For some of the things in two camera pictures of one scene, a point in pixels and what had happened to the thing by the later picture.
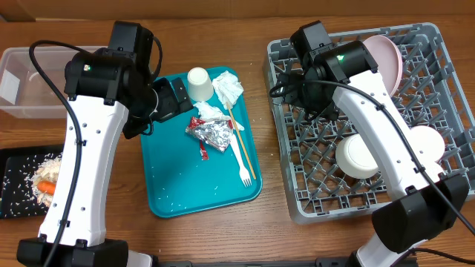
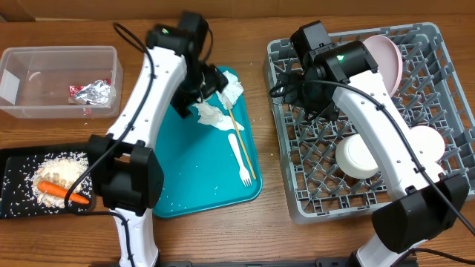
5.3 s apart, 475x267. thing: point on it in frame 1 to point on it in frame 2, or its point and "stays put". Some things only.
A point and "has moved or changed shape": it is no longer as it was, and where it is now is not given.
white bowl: (354, 159) stays put
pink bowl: (430, 140) stays put
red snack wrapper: (214, 133) has moved or changed shape
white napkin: (228, 88) stays put
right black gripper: (326, 107) stays put
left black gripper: (170, 104) to (213, 78)
